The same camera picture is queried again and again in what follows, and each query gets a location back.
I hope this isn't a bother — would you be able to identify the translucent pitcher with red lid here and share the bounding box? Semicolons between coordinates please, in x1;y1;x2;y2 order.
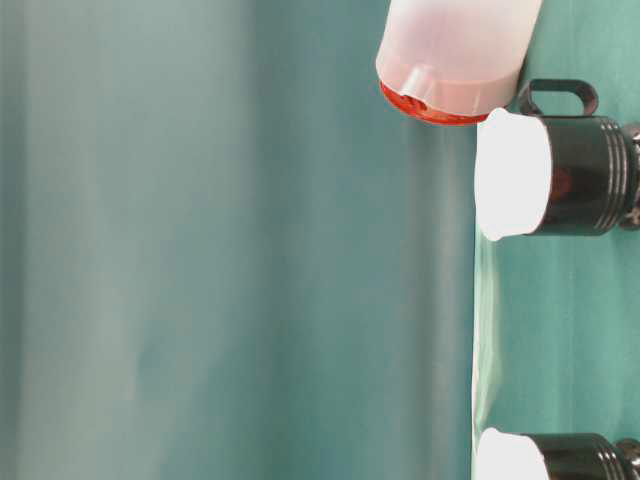
375;0;542;125

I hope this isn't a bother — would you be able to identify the mug with black handle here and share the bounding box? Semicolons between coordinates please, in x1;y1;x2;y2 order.
474;79;639;241

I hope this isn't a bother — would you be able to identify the green backdrop curtain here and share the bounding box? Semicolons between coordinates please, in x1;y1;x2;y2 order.
1;1;475;479

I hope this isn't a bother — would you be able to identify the green tablecloth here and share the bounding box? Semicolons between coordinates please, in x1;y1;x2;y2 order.
472;1;639;471

